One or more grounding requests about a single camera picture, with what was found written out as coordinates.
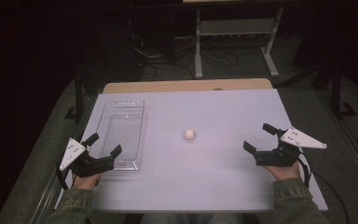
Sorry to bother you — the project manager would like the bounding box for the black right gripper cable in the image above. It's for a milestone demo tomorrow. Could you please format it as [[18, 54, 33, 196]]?
[[296, 150, 351, 224]]

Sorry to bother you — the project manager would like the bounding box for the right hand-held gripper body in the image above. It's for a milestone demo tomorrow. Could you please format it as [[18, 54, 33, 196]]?
[[254, 126, 328, 168]]

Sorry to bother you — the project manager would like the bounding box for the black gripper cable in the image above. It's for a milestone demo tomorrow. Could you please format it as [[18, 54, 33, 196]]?
[[55, 160, 76, 191], [296, 150, 351, 224]]

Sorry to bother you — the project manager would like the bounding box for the black floor stand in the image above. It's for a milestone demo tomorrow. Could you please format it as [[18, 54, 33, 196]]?
[[329, 60, 358, 119], [63, 69, 86, 121]]

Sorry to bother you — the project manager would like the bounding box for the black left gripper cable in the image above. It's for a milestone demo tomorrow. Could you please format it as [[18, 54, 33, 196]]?
[[55, 160, 76, 191]]

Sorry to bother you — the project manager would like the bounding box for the person's left hand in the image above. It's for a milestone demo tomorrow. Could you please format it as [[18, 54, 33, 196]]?
[[72, 173, 103, 191]]

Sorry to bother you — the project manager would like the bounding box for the person's right hand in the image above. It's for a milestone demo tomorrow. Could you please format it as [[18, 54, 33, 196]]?
[[263, 161, 302, 182]]

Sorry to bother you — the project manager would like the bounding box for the tangle of floor cables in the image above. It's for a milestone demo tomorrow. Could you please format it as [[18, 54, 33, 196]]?
[[130, 33, 241, 82]]

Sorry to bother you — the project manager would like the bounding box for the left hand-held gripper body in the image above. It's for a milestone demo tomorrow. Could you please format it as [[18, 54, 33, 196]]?
[[59, 137, 116, 178]]

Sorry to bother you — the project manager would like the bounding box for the white ping pong ball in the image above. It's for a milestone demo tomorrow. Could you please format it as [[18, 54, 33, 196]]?
[[183, 128, 197, 142]]

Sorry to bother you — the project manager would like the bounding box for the clear plastic box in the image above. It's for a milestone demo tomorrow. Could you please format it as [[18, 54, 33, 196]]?
[[95, 99, 148, 172]]

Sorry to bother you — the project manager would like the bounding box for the grey metal desk stand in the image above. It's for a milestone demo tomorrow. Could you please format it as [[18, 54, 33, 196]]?
[[193, 0, 284, 79]]

